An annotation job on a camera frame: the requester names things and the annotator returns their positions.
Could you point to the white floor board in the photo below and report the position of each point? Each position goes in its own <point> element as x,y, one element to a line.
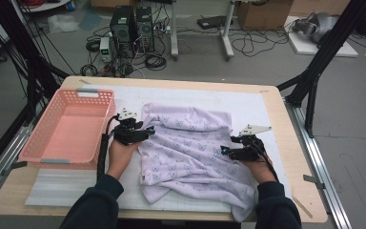
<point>305,47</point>

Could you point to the person's right hand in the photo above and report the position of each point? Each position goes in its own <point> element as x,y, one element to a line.
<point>262,171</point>

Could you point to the person's left hand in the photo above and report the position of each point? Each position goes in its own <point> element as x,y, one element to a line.
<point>120,157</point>

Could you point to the black computer tower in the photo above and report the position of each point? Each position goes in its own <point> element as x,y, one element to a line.
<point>122,31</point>
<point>144,30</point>

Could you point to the black metal stand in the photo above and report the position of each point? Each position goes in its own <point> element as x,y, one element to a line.
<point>22,41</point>
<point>330,44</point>

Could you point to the pink plastic basket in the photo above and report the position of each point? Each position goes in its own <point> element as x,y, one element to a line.
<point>73,133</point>

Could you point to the clear plastic bag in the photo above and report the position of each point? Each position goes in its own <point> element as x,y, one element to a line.
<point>62,24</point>

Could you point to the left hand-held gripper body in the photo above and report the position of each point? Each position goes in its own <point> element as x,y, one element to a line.
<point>127,135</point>

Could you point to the white foam mat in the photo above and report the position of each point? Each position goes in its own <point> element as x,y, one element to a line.
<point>251,108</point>

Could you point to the grey plastic shell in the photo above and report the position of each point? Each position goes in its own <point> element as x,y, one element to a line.
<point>321,25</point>

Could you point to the lilac printed towel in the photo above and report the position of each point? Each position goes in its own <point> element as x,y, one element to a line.
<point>184,152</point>

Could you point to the white desk frame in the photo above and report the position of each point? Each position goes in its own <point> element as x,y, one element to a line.
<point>174,31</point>

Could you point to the white power supply unit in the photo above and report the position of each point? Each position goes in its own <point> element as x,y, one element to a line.
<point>105,47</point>

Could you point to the large cardboard box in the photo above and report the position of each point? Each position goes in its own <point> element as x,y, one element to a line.
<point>263,16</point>

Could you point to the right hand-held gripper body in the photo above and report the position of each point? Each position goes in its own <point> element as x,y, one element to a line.
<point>251,152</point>

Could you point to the white power strip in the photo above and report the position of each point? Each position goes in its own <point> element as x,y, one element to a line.
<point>162,28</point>

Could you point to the aluminium rail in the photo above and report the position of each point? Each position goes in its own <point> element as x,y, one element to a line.
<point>317,159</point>
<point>0,168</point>

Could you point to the grey metal bracket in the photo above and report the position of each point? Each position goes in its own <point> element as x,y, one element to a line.
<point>313,179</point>
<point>17,165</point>

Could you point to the flat black box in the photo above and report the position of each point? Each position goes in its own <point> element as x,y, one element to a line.
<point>213,21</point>

